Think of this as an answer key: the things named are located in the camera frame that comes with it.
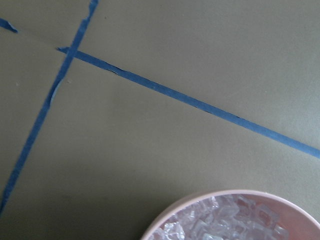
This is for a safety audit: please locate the pink bowl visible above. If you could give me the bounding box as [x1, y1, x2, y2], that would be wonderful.
[141, 189, 320, 240]

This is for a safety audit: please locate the pile of ice cubes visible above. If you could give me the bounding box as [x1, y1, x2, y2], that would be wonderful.
[149, 194, 289, 240]

